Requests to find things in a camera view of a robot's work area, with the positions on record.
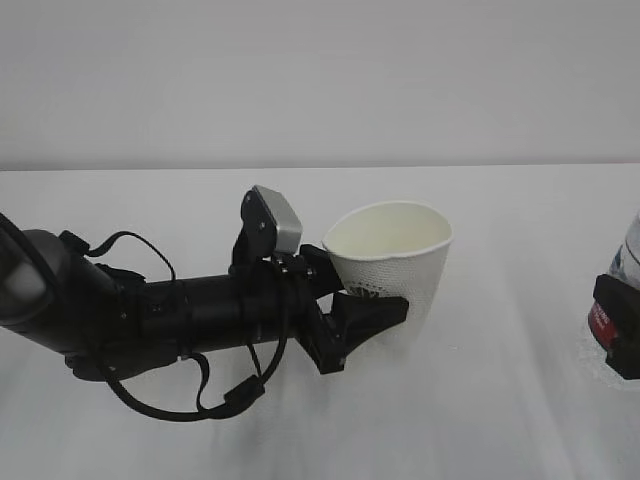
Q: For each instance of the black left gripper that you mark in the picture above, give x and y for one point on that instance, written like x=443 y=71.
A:
x=278 y=296

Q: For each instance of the clear plastic water bottle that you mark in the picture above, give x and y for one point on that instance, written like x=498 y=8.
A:
x=625 y=267

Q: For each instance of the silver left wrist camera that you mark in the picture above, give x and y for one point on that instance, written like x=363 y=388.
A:
x=270 y=224

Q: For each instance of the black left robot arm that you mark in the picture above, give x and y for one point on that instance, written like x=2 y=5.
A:
x=113 y=323

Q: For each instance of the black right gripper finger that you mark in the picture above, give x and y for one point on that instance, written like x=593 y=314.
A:
x=615 y=324

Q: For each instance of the white paper coffee cup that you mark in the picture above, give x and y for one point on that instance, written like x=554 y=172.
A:
x=388 y=249

